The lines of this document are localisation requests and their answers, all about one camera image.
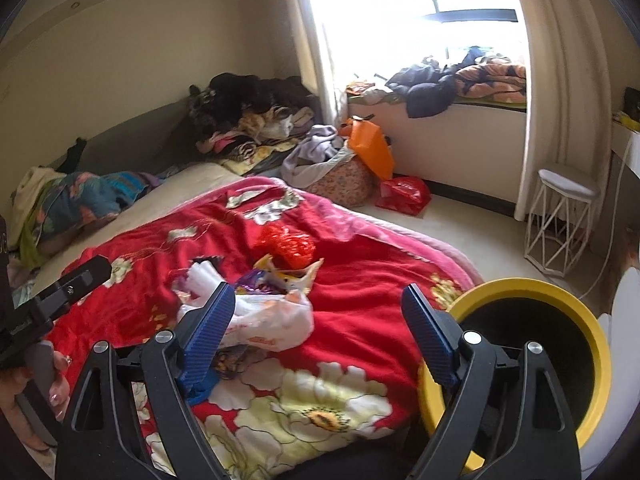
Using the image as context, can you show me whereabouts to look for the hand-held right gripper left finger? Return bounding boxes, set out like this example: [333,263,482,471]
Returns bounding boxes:
[55,282,237,480]

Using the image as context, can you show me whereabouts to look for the white plastic bag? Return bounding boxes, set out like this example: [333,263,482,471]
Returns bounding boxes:
[172,260,316,353]

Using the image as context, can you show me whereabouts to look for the narrow beige curtain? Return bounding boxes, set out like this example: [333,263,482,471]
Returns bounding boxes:
[295,0,346,131]

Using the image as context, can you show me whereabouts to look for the white and green cloth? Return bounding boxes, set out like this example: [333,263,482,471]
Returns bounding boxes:
[10,166,66,271]

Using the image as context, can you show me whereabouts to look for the black cloth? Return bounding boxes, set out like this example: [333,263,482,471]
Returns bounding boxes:
[55,137,88,173]

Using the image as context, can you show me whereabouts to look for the white wire stool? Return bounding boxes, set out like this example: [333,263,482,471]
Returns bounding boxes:
[524,162,601,277]

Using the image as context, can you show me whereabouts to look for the red plastic bag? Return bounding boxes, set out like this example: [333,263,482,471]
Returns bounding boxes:
[375,176,432,216]

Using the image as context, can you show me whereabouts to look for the dark jacket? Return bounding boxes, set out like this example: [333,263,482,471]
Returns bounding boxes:
[385,47,481,118]

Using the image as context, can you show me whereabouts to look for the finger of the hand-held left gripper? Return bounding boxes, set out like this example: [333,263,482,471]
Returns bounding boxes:
[35,255,112,323]

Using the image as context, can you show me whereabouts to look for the white window seat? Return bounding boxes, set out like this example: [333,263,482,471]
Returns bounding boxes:
[346,95,528,206]

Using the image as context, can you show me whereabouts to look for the grey headboard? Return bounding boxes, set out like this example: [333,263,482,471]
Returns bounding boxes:
[0,97,211,196]

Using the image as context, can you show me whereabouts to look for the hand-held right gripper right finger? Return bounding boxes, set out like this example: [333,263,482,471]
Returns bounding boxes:
[401,282,583,480]

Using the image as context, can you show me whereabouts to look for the yellow rimmed black bin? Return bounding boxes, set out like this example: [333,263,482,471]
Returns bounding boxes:
[417,277,613,476]

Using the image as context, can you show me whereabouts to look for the orange bag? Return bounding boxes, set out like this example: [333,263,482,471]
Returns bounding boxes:
[347,119,396,181]

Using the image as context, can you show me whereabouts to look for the colourful pillow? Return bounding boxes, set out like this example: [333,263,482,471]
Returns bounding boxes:
[30,170,151,241]

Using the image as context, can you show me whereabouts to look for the wide white curtain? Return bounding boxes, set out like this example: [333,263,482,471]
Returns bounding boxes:
[505,0,616,221]

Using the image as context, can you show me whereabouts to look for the colourful cloth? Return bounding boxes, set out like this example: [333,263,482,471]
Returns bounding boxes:
[346,80,396,106]

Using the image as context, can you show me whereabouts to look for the person's left hand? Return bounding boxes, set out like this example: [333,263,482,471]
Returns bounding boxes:
[0,350,73,461]

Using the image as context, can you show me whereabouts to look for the white cable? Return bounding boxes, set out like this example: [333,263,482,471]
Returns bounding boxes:
[565,135,633,298]

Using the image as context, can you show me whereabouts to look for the red crumpled wrapper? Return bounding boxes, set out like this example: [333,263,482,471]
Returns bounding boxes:
[255,224,317,270]

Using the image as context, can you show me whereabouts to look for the beige wrapper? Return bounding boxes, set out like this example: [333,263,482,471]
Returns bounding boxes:
[252,255,326,295]

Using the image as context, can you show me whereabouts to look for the pile of dark clothes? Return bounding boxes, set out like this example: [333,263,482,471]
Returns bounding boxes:
[187,72,321,136]

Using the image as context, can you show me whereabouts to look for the white scalloped cabinet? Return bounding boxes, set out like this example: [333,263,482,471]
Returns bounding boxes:
[582,265,640,466]

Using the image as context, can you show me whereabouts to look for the white desk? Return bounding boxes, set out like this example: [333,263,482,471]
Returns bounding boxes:
[610,120,640,176]

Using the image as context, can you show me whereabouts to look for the red floral blanket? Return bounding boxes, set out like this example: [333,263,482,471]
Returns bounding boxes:
[30,176,483,480]

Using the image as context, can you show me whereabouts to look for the beige mattress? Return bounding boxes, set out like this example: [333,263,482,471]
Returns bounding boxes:
[30,162,241,286]

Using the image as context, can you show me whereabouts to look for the orange patterned blanket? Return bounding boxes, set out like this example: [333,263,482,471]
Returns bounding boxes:
[452,57,527,103]

